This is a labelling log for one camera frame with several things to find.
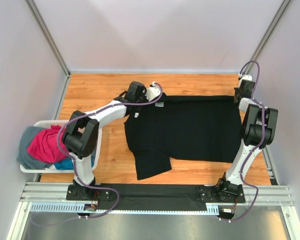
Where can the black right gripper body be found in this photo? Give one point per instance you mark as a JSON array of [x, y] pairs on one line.
[[236, 92]]

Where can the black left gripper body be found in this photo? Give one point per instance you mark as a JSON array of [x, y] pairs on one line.
[[143, 99]]

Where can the black t-shirt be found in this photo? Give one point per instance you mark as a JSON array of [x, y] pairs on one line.
[[195, 128]]

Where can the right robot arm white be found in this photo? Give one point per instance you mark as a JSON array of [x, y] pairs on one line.
[[257, 131]]

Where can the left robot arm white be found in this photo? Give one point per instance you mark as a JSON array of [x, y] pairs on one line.
[[81, 136]]

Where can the white plastic laundry basket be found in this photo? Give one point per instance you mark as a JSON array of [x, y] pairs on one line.
[[46, 124]]

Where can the blue t-shirt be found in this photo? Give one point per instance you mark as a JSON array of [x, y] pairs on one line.
[[66, 164]]

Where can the pink t-shirt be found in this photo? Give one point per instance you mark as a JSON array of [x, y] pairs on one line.
[[43, 146]]

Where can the black base mat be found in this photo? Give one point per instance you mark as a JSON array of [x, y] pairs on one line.
[[158, 196]]

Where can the grey t-shirt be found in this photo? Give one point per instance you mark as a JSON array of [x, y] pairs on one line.
[[24, 158]]

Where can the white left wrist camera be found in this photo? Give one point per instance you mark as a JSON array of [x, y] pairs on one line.
[[154, 91]]

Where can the aluminium frame post right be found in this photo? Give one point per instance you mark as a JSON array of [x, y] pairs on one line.
[[282, 9]]

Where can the aluminium frame post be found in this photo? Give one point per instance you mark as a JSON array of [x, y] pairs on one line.
[[47, 35], [282, 9]]

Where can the aluminium frame post left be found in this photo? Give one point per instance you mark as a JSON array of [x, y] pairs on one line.
[[47, 35]]

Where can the slotted cable duct rail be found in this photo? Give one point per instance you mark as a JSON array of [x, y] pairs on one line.
[[84, 208]]

